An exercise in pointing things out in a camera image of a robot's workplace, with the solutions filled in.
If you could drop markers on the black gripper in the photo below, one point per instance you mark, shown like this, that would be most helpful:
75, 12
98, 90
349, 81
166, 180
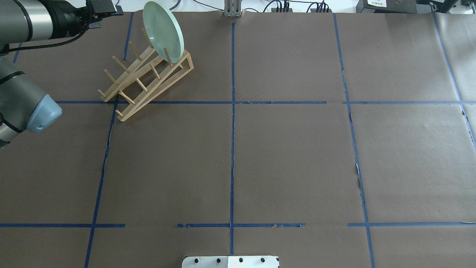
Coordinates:
65, 16

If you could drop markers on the light green round plate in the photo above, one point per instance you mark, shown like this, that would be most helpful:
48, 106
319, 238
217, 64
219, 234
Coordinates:
163, 31

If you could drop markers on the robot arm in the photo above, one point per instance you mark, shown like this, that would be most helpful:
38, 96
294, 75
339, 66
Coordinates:
33, 25

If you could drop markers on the wooden plate rack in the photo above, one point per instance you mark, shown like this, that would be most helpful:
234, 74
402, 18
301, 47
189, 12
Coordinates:
152, 73

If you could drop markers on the grey aluminium post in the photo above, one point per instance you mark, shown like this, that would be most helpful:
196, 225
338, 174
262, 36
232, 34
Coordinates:
233, 8

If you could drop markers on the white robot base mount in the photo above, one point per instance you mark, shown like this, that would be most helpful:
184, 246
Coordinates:
266, 261

